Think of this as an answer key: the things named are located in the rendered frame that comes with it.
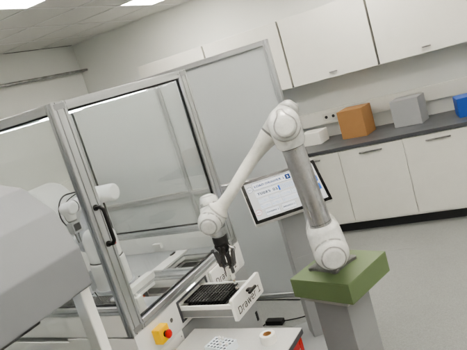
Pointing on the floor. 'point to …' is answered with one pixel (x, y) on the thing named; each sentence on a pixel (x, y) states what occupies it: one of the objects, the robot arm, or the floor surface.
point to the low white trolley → (244, 338)
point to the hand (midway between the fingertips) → (230, 273)
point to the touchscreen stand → (295, 242)
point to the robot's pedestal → (349, 324)
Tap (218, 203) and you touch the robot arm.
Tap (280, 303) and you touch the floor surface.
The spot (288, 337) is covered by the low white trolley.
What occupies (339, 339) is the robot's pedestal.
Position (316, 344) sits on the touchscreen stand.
